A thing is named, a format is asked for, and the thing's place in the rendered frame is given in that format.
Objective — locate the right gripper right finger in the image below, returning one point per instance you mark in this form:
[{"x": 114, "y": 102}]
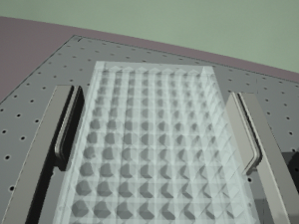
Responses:
[{"x": 260, "y": 152}]

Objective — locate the grey perforated metal base plate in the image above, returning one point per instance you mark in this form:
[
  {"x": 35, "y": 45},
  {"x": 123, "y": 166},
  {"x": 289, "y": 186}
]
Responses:
[{"x": 73, "y": 64}]

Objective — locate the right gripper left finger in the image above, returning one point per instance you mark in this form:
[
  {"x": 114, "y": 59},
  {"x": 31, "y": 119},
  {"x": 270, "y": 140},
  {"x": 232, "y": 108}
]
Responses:
[{"x": 50, "y": 148}]

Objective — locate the white well plate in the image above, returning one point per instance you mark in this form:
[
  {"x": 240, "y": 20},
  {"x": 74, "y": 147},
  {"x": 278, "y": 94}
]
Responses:
[{"x": 181, "y": 128}]

